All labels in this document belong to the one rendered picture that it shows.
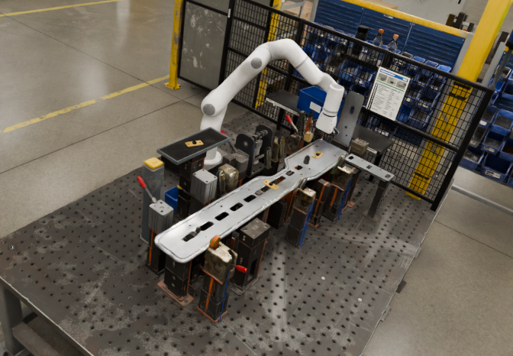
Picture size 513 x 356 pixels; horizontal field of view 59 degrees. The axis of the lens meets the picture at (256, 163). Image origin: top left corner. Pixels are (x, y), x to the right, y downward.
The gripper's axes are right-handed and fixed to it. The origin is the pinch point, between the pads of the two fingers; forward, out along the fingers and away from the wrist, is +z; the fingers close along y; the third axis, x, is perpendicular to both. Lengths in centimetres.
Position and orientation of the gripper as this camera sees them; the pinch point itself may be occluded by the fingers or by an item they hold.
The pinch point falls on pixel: (322, 137)
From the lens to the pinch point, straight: 261.9
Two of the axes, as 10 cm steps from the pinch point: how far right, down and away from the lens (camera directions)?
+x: 6.1, -3.4, 7.2
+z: -1.7, 8.3, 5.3
